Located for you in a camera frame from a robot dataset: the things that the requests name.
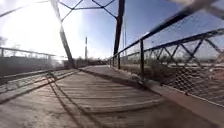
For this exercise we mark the tall pole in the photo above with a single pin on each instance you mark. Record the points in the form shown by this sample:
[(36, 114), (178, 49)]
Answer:
[(86, 48)]

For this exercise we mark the grey plank bridge deck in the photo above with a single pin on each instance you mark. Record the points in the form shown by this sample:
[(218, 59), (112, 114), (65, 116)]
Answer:
[(100, 96)]

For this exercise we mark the metal mesh bridge railing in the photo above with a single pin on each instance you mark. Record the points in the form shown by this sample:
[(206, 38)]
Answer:
[(173, 63)]

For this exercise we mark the concrete kerb strip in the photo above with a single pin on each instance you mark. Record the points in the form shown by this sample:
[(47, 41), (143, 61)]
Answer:
[(186, 100)]

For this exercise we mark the steel bridge truss frame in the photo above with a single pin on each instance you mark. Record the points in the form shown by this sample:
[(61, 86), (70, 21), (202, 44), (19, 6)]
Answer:
[(118, 30)]

